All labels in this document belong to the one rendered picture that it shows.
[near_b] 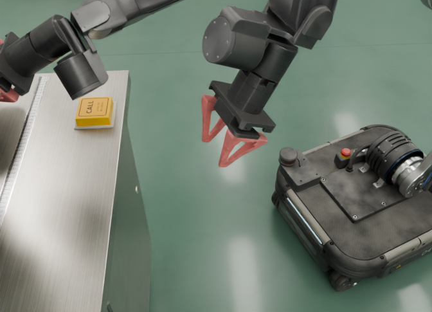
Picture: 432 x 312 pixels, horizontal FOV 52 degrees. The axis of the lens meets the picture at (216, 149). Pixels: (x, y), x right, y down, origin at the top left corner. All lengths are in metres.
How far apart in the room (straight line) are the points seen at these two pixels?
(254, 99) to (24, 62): 0.37
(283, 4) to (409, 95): 2.08
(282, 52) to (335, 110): 1.83
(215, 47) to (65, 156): 0.47
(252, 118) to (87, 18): 0.30
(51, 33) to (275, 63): 0.34
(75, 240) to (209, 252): 1.05
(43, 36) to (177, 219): 1.27
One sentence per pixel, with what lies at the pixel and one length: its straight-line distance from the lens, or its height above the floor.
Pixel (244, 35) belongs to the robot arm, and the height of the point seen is 1.25.
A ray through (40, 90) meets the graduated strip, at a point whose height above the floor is 0.90.
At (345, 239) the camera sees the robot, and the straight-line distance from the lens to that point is 1.60.
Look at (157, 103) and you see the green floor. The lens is 2.38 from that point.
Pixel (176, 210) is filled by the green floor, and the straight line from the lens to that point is 1.90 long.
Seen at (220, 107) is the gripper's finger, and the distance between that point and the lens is 0.63.
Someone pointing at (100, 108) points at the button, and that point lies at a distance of 0.97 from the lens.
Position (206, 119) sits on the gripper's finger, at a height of 1.09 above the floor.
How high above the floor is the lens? 1.55
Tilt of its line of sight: 47 degrees down
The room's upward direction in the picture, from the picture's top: straight up
